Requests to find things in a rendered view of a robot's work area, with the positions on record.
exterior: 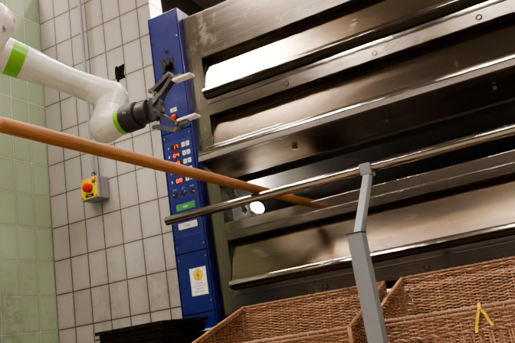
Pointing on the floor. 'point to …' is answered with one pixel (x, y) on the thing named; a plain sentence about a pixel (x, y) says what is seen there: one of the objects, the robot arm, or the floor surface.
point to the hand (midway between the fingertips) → (191, 95)
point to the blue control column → (189, 261)
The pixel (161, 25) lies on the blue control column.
